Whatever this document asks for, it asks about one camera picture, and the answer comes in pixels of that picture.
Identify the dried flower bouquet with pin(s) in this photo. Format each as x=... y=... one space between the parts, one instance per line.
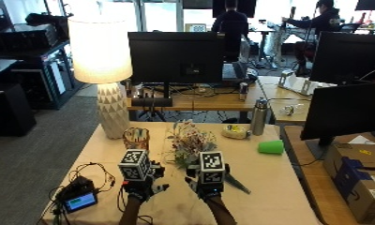
x=189 y=142

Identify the white metal stand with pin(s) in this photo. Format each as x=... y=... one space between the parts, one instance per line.
x=297 y=82

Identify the person's left hand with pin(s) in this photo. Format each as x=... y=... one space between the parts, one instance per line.
x=141 y=187

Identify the black monitor with stand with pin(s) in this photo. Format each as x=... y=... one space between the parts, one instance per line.
x=175 y=56

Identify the white and yellow tape roll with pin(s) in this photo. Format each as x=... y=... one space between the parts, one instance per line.
x=234 y=132

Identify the wooden desk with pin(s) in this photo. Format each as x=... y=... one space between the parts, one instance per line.
x=220 y=101

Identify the green plastic cup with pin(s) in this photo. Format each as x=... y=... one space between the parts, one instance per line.
x=270 y=146

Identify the person's right hand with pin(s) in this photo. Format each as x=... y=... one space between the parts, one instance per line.
x=208 y=189

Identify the glove white marker cube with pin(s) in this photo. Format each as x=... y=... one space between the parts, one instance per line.
x=133 y=164
x=212 y=167

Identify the black speaker box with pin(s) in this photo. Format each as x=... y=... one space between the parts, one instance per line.
x=8 y=109

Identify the right glove white marker cube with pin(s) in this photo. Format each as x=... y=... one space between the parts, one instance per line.
x=212 y=167

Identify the white paper sheet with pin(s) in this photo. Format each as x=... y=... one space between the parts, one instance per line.
x=361 y=140

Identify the cardboard box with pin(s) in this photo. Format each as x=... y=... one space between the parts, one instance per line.
x=360 y=181

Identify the black equipment cabinet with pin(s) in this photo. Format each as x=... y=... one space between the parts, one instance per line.
x=33 y=62

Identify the large black monitor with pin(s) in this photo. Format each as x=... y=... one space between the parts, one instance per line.
x=345 y=57

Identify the clear plastic wrapper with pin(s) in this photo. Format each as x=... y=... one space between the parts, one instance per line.
x=290 y=109

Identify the silver drink can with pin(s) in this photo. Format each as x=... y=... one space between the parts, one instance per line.
x=242 y=91

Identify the open laptop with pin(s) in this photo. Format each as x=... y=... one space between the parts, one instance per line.
x=233 y=71

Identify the steel water bottle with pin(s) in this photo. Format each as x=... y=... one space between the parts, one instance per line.
x=258 y=118

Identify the left glove white marker cube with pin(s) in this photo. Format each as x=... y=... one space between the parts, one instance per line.
x=133 y=164

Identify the black monitor on side table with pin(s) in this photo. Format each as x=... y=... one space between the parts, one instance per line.
x=345 y=109

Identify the black device with blue screen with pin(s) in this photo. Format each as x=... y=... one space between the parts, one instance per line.
x=80 y=200

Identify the white table lamp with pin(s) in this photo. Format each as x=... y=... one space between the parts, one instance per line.
x=99 y=50

